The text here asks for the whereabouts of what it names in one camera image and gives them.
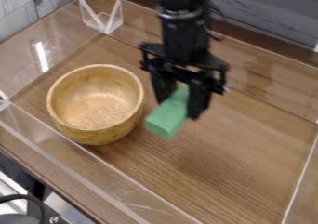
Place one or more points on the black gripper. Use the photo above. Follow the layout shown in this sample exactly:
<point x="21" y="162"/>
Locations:
<point x="168" y="70"/>

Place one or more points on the green rectangular block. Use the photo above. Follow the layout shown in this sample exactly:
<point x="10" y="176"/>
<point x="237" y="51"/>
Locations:
<point x="168" y="118"/>

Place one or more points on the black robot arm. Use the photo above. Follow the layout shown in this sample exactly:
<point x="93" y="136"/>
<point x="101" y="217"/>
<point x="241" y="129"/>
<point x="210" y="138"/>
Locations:
<point x="181" y="58"/>

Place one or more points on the brown wooden bowl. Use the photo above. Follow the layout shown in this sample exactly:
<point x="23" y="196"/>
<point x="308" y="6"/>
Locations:
<point x="95" y="103"/>

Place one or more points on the clear acrylic tray walls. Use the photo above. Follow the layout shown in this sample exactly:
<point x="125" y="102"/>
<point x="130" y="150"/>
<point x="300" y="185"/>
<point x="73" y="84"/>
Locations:
<point x="240" y="167"/>

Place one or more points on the black metal bracket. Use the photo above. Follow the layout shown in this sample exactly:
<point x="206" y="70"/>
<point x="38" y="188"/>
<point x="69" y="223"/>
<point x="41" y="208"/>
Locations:
<point x="41" y="210"/>

